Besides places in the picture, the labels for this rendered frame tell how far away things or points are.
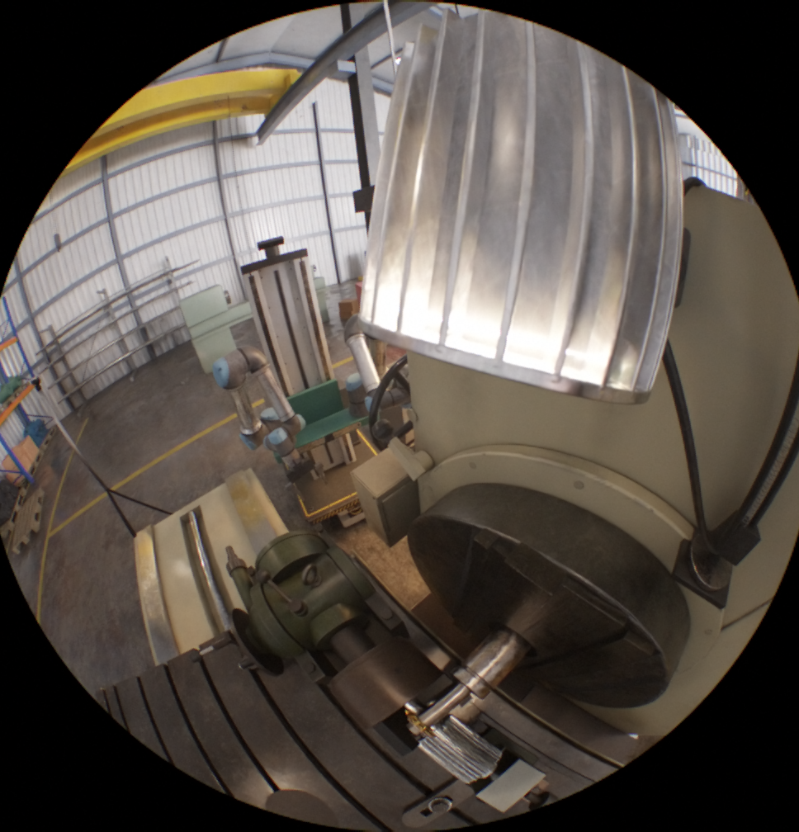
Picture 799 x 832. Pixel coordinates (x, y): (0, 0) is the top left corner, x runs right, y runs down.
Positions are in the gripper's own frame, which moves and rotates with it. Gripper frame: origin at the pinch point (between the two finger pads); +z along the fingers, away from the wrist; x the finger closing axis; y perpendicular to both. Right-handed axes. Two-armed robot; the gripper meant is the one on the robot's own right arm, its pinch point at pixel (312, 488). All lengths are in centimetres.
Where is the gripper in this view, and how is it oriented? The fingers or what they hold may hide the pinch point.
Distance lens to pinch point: 136.3
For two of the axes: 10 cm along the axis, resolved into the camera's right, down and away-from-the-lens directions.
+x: -7.6, 5.4, -3.7
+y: -4.9, -1.1, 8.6
